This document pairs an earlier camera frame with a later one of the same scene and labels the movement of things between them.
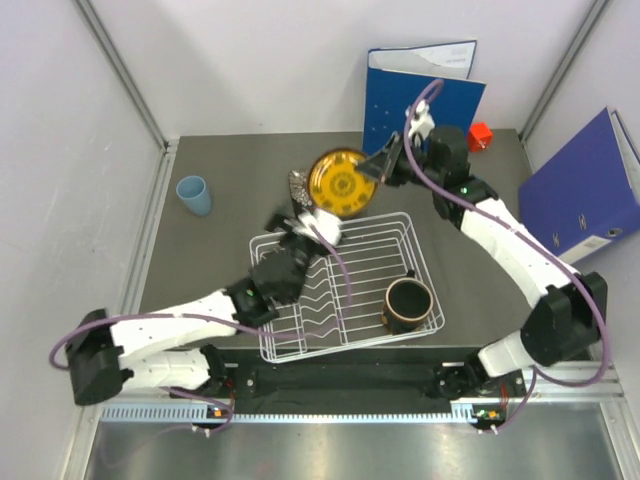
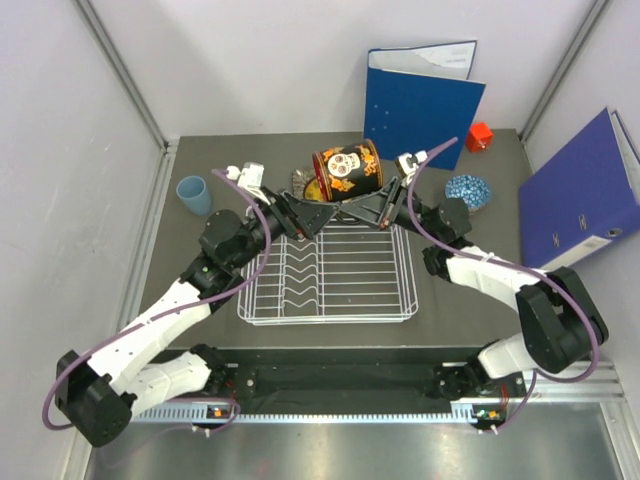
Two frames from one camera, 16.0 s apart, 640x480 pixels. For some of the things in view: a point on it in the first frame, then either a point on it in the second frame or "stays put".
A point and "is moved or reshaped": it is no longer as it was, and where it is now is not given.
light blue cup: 192,191 stays put
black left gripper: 286,225 → 306,217
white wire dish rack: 342,302 is moved or reshaped
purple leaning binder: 588,194 stays put
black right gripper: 384,166 → 377,208
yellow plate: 337,186 is moved or reshaped
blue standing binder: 396,79 stays put
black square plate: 298,181 stays put
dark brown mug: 409,300 → 349,170
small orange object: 480,137 stays put
